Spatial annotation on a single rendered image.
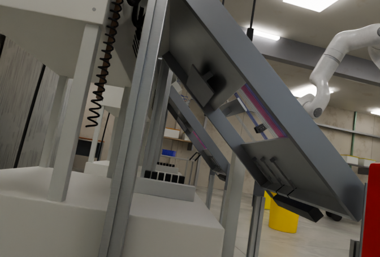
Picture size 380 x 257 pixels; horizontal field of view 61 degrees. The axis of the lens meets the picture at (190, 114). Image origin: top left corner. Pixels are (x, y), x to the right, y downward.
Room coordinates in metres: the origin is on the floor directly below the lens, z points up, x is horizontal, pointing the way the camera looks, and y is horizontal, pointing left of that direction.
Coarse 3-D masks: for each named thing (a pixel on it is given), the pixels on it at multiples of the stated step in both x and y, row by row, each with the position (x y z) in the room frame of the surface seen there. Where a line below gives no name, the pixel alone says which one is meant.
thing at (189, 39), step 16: (176, 0) 0.84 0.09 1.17; (176, 16) 0.94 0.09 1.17; (192, 16) 0.82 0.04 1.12; (176, 32) 1.05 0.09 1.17; (192, 32) 0.91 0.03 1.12; (176, 48) 1.20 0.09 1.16; (192, 48) 1.02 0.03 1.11; (208, 48) 0.88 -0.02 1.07; (192, 64) 1.01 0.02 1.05; (208, 64) 0.99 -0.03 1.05; (224, 64) 0.86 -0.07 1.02; (192, 80) 1.15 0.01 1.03; (208, 80) 1.12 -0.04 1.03; (224, 80) 0.95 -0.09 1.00; (240, 80) 0.84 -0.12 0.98; (208, 96) 1.10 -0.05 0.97; (224, 96) 1.07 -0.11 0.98
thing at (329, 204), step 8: (264, 184) 1.36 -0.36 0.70; (272, 184) 1.28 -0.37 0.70; (280, 192) 1.14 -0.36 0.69; (288, 192) 1.08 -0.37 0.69; (296, 192) 1.04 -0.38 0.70; (304, 192) 0.99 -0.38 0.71; (312, 192) 0.95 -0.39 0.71; (296, 200) 1.01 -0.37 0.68; (304, 200) 0.94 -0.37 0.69; (312, 200) 0.91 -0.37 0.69; (320, 200) 0.87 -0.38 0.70; (328, 200) 0.84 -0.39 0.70; (336, 200) 0.81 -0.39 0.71; (320, 208) 0.85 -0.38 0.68; (328, 208) 0.80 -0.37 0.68; (336, 208) 0.77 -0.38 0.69; (344, 216) 0.74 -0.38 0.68
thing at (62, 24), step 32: (0, 0) 0.65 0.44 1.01; (32, 0) 0.65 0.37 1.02; (64, 0) 0.66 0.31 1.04; (96, 0) 0.66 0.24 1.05; (32, 32) 0.80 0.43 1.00; (64, 32) 0.75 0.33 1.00; (96, 32) 0.67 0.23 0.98; (128, 32) 0.96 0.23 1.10; (64, 64) 1.10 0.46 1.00; (96, 64) 1.02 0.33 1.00; (128, 64) 1.08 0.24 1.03; (64, 96) 1.33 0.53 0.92; (128, 96) 1.32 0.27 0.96; (64, 128) 0.67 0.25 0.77; (64, 160) 0.67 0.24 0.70; (64, 192) 0.68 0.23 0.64
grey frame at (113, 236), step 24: (168, 0) 0.64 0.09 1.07; (144, 24) 0.62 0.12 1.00; (144, 48) 0.62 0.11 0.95; (144, 72) 0.63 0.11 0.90; (168, 72) 1.37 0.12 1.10; (144, 96) 0.63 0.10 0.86; (144, 120) 0.63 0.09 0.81; (120, 144) 0.62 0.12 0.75; (120, 168) 0.62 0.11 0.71; (144, 168) 1.36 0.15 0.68; (120, 192) 0.63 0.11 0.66; (120, 216) 0.63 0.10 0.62; (120, 240) 0.63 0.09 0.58
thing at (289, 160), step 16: (256, 144) 1.14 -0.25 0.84; (272, 144) 0.98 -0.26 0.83; (288, 144) 0.85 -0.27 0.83; (256, 160) 1.31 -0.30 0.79; (272, 160) 1.06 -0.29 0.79; (288, 160) 0.95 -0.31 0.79; (304, 160) 0.83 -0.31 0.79; (272, 176) 1.25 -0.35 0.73; (288, 176) 1.06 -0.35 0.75; (304, 176) 0.92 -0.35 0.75; (320, 192) 0.90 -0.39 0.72
